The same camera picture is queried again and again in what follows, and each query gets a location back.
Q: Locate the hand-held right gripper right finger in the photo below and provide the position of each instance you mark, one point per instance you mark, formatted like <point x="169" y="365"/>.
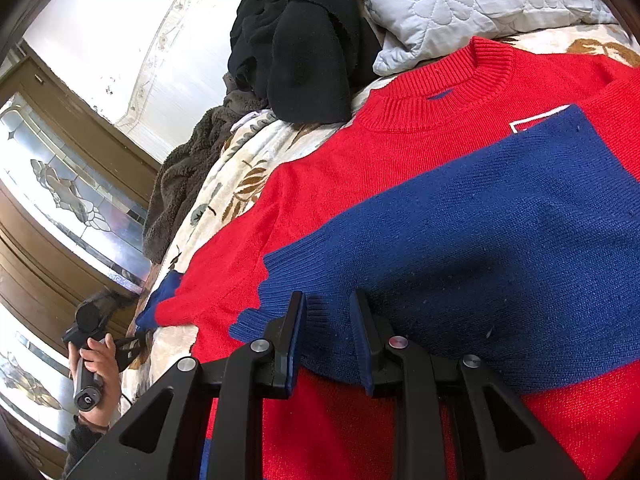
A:
<point x="361" y="345"/>

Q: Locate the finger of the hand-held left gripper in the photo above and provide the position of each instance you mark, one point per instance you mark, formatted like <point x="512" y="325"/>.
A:
<point x="131" y="350"/>

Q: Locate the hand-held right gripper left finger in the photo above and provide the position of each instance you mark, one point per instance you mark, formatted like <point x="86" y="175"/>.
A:
<point x="295" y="340"/>

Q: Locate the red and blue knit sweater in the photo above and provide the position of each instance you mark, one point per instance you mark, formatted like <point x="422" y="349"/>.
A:
<point x="450" y="220"/>

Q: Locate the person's left forearm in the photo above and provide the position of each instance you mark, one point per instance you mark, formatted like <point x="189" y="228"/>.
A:
<point x="82" y="447"/>

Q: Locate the person's left hand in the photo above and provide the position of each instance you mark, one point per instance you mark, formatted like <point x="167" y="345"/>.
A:
<point x="110" y="385"/>

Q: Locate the cream leaf-print blanket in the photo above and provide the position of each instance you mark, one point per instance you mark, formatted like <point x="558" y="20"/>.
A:
<point x="240" y="165"/>

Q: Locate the brown fleece garment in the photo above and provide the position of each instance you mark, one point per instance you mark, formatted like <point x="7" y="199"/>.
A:
<point x="185" y="170"/>

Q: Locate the black garment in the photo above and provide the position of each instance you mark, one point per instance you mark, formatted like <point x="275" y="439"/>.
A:
<point x="300" y="45"/>

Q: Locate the grey quilted pillow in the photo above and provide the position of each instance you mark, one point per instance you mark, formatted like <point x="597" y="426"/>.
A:
<point x="450" y="5"/>

